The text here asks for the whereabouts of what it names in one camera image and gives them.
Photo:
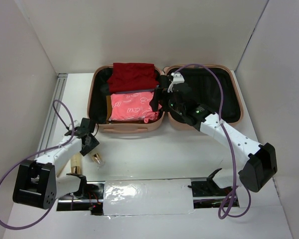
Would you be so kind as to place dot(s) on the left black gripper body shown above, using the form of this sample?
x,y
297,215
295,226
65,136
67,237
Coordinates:
x,y
93,143

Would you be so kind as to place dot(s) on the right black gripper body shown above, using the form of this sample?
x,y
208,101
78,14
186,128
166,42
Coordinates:
x,y
173,106

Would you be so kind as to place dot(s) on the grey blue garment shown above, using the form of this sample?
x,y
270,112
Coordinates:
x,y
136,91

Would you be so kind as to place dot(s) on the coral pink patterned garment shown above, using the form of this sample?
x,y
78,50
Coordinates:
x,y
145,98

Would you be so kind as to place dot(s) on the gold cosmetic bottles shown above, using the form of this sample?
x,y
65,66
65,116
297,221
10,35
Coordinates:
x,y
96,158

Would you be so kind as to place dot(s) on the dark red garment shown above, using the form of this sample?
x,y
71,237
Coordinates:
x,y
132,76

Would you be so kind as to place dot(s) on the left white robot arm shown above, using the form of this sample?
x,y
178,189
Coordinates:
x,y
37,184

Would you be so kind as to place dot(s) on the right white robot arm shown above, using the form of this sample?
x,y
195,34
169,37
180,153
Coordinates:
x,y
258,160

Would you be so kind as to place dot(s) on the pink open suitcase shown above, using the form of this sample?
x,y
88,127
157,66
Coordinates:
x,y
214,87

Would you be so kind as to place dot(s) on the beige cosmetic tube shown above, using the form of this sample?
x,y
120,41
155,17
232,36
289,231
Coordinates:
x,y
62,169

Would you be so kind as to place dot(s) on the aluminium rail frame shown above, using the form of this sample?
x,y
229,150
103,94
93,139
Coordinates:
x,y
54,129

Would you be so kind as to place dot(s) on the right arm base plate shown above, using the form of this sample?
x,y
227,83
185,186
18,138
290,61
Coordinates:
x,y
206,194

